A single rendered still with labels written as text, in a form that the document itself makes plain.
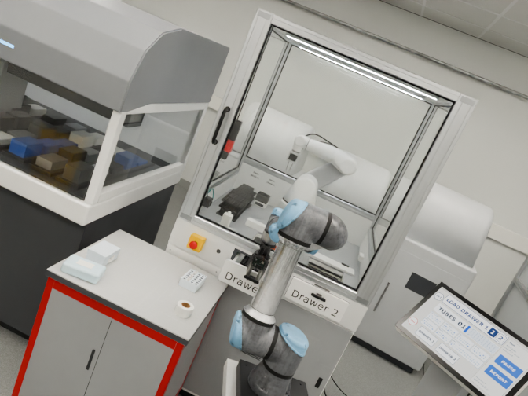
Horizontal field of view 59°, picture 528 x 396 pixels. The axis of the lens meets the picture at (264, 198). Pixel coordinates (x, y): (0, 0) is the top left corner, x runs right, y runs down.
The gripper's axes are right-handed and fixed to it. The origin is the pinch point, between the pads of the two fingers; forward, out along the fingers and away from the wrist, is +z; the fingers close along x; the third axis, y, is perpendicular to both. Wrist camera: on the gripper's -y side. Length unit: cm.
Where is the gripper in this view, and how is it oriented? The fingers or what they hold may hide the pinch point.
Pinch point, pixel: (251, 278)
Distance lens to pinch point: 215.2
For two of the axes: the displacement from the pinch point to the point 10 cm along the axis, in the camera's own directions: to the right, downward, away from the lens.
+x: 9.0, 4.2, -1.0
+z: -3.8, 8.9, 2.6
